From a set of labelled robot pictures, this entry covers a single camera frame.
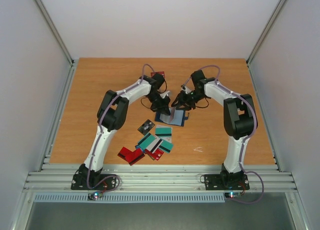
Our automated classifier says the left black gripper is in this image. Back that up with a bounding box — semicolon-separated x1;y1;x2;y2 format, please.
146;91;171;116

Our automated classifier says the navy blue card holder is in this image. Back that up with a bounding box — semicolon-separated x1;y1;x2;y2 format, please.
154;108;190;127

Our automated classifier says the red card bottom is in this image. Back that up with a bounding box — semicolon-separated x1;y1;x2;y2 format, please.
117;147;145;166

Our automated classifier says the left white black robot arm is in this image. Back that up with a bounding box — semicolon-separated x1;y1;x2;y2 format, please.
71;73;171;190

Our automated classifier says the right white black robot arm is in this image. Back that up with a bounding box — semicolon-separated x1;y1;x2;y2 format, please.
171;69;258;190

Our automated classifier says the teal card right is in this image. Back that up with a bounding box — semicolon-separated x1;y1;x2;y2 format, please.
155;125;173;138

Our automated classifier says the teal card left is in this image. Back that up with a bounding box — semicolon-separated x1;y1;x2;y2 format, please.
137;133;156;150

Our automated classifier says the lone red card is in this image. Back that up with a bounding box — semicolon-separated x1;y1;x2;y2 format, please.
150;71;165;78

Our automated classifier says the teal card middle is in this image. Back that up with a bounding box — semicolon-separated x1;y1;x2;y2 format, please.
159;139;174;153

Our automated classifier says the white card under teal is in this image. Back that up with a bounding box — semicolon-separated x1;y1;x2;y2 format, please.
146;136;163;153

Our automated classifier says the red card with chip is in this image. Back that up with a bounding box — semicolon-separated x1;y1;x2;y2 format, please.
145;149;164;161

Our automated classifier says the right circuit board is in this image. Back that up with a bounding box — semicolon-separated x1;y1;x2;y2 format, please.
224;191;244;199

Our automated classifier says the circuit board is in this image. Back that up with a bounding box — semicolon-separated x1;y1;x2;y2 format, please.
224;191;244;199
87;191;104;201

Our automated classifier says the left circuit board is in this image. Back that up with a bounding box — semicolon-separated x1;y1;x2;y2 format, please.
87;191;104;201

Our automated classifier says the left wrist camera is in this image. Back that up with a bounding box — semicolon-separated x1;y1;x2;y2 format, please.
160;90;172;99

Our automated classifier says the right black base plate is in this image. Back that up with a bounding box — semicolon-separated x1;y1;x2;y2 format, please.
204;174;250;191

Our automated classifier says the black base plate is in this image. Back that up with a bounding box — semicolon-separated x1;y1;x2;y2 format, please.
70;173;120;191
204;174;250;191

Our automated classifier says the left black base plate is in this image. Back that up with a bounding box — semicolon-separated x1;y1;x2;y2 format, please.
70;173;120;191

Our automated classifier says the aluminium rail frame front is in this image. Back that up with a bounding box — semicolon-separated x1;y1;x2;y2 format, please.
23;164;297;193

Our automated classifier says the right aluminium corner post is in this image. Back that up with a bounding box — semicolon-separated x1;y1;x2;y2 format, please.
246;0;294;66

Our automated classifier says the aluminium corner post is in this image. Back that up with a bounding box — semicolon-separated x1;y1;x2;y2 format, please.
246;0;294;66
27;0;75;66

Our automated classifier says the grey slotted cable duct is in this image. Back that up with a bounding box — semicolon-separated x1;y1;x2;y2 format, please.
33;192;225;204

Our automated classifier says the left aluminium corner post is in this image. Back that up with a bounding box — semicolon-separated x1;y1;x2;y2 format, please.
27;0;75;66

